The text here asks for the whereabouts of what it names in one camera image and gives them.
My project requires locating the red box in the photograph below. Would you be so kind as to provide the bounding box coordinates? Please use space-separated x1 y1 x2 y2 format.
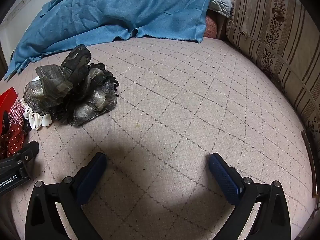
0 87 19 135

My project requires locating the red checked scrunchie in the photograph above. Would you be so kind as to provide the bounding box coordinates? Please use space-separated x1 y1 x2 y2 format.
7 100 28 132

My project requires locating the blue cloth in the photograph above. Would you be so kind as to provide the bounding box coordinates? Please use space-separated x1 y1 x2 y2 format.
4 0 212 80

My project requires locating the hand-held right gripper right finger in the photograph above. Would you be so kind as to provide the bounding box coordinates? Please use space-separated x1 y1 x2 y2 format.
209 152 292 240

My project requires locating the silver grey scrunchie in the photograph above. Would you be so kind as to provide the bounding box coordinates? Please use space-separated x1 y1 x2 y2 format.
50 64 118 127

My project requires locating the grey metallic scrunchie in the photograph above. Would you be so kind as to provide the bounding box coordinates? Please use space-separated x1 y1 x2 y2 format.
23 44 92 113

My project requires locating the red polka dot scrunchie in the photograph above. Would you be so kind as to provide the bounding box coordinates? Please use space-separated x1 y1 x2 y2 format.
0 124 32 159

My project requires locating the reddish brown cushion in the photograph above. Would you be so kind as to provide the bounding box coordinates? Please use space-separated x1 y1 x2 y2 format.
204 15 227 39

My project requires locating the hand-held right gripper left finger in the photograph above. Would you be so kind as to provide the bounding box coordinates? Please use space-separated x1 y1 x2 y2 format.
24 152 107 240

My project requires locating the striped floral cushion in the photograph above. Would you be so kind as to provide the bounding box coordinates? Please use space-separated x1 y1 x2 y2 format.
226 0 320 135

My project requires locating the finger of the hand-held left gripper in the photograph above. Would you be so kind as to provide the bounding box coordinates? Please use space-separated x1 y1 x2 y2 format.
0 141 40 180

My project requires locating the white dotted scrunchie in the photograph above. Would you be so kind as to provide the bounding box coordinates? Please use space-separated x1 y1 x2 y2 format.
21 100 53 131

